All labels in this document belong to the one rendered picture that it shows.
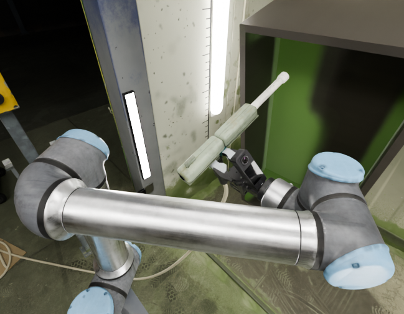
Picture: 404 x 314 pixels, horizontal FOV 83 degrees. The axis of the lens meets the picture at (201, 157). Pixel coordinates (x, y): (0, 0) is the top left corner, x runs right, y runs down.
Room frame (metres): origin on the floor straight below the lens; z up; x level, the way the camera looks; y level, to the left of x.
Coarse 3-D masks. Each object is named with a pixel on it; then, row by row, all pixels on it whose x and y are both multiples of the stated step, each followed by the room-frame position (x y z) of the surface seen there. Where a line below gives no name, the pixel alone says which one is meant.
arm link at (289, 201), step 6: (294, 186) 0.38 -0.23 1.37; (288, 192) 0.36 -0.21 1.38; (294, 192) 0.36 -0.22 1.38; (282, 198) 0.35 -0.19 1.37; (288, 198) 0.35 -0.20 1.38; (294, 198) 0.34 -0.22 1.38; (282, 204) 0.34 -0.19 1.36; (288, 204) 0.33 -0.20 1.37; (294, 204) 0.33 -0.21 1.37; (294, 210) 0.32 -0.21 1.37; (300, 210) 0.31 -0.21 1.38
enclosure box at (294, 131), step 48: (288, 0) 1.06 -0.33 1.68; (336, 0) 0.99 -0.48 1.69; (384, 0) 0.92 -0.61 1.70; (240, 48) 0.92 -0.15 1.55; (288, 48) 1.18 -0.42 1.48; (336, 48) 1.04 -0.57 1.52; (384, 48) 0.63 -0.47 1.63; (240, 96) 0.96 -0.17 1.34; (288, 96) 1.19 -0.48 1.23; (336, 96) 1.03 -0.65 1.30; (384, 96) 0.91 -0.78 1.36; (288, 144) 1.21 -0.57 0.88; (336, 144) 1.02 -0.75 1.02; (384, 144) 0.89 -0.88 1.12
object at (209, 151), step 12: (276, 84) 0.71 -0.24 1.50; (264, 96) 0.67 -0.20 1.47; (240, 108) 0.63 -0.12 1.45; (252, 108) 0.62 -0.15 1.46; (228, 120) 0.59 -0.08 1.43; (240, 120) 0.58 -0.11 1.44; (252, 120) 0.62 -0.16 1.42; (216, 132) 0.56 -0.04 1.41; (228, 132) 0.55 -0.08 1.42; (240, 132) 0.58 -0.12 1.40; (204, 144) 0.53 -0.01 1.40; (216, 144) 0.52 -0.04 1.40; (228, 144) 0.54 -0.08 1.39; (192, 156) 0.47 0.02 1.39; (204, 156) 0.48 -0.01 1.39; (216, 156) 0.51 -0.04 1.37; (180, 168) 0.46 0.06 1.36; (192, 168) 0.45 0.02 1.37; (204, 168) 0.47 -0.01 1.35; (192, 180) 0.44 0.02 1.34
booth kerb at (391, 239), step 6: (378, 228) 1.05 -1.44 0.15; (384, 228) 1.03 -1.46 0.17; (384, 234) 1.01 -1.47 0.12; (390, 234) 0.99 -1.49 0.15; (384, 240) 0.99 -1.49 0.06; (390, 240) 0.97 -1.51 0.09; (396, 240) 0.95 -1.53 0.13; (402, 240) 0.93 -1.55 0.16; (396, 246) 0.93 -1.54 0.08; (402, 246) 0.92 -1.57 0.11
